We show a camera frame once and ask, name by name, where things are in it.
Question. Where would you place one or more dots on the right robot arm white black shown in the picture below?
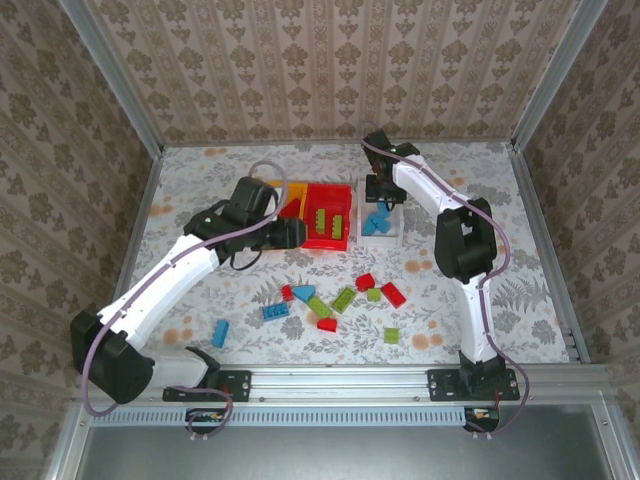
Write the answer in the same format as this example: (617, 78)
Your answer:
(477, 320)

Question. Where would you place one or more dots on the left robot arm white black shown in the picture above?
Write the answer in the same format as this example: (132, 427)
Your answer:
(165, 280)

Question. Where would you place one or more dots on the white plastic bin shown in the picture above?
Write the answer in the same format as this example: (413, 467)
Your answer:
(380, 239)

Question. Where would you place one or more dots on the red plastic bin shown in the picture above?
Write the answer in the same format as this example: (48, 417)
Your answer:
(330, 199)

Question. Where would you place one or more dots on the yellow plastic bin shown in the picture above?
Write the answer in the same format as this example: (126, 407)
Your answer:
(297, 192)

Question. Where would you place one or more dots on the long red lego brick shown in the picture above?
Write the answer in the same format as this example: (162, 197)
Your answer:
(394, 294)

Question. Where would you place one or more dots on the small green lego brick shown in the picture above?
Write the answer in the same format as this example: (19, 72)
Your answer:
(374, 294)

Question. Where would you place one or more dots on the small red lego brick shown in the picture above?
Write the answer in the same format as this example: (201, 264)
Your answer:
(287, 292)

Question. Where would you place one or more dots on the blue rounded lego brick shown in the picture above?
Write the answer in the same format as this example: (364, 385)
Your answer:
(304, 294)

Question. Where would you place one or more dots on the long blue lego brick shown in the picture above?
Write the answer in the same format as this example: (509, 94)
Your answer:
(276, 312)

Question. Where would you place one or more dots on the long green lego brick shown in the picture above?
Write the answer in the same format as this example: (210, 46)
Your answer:
(320, 306)

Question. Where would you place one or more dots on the floral patterned tablecloth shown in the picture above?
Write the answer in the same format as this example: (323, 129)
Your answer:
(325, 350)

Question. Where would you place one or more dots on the small black controller board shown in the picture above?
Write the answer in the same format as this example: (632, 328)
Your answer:
(482, 416)
(207, 417)

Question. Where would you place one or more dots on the grey metal sheet panel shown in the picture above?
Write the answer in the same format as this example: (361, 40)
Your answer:
(350, 455)

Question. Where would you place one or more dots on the aluminium frame rail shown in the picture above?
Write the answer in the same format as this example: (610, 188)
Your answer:
(142, 220)
(542, 250)

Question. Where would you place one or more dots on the wide aluminium mounting rail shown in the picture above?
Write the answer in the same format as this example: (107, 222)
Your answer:
(340, 382)

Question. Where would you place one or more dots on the aluminium frame post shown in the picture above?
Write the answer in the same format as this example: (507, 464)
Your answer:
(555, 70)
(112, 75)

